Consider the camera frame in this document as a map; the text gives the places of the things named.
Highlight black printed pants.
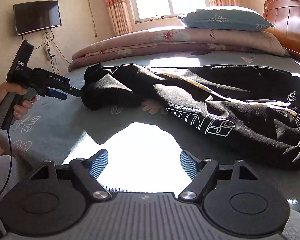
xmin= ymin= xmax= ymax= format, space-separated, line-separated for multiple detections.
xmin=80 ymin=64 xmax=300 ymax=171

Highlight wall power strip with cables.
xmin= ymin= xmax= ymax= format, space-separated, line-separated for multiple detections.
xmin=41 ymin=29 xmax=72 ymax=67

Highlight black wall-mounted television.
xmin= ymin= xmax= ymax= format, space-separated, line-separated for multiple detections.
xmin=13 ymin=1 xmax=62 ymax=36

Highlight pink floral folded quilt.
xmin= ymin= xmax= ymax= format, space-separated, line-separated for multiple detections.
xmin=67 ymin=27 xmax=290 ymax=73

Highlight blue pillow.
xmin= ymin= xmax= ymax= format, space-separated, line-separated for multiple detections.
xmin=177 ymin=8 xmax=277 ymax=32

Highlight left hand-held gripper cable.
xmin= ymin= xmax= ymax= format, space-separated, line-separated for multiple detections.
xmin=0 ymin=129 xmax=13 ymax=203

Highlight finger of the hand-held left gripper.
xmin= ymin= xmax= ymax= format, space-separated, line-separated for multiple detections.
xmin=69 ymin=85 xmax=82 ymax=98
xmin=44 ymin=87 xmax=67 ymax=101

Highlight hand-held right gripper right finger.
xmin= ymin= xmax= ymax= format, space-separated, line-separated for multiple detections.
xmin=178 ymin=150 xmax=260 ymax=202

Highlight person's right leg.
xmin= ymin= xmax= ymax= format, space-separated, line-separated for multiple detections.
xmin=282 ymin=208 xmax=300 ymax=240

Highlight blue floral bed sheet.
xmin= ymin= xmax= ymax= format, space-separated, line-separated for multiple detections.
xmin=0 ymin=52 xmax=300 ymax=188

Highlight person's left hand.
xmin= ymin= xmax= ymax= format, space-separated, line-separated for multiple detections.
xmin=0 ymin=81 xmax=38 ymax=120

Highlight thin wall cable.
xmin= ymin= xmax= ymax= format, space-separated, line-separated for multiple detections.
xmin=85 ymin=0 xmax=98 ymax=37

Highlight wooden headboard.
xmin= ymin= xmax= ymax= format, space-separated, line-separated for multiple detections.
xmin=262 ymin=0 xmax=300 ymax=68

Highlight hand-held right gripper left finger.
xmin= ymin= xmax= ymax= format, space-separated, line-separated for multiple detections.
xmin=27 ymin=149 xmax=113 ymax=202

